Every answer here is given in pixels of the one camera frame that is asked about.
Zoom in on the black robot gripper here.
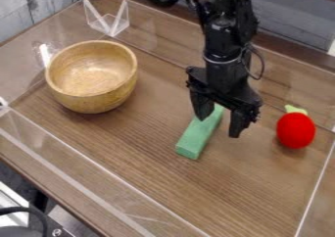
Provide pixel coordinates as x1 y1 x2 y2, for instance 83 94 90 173
185 56 265 139

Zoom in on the green rectangular block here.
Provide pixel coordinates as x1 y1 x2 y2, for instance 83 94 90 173
175 105 225 160

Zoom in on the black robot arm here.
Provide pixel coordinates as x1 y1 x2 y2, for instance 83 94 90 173
149 0 263 138

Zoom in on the wooden bowl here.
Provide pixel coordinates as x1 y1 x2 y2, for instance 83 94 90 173
44 40 138 114

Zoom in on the clear acrylic tray wall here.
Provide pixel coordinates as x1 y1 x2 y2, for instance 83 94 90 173
0 4 335 237

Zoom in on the clear acrylic corner bracket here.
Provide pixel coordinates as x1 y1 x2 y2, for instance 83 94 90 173
83 0 130 37

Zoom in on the black metal bracket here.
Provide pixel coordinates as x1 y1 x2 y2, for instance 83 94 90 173
28 204 75 237

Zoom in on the black cable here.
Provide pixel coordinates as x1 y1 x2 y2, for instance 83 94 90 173
0 206 50 237

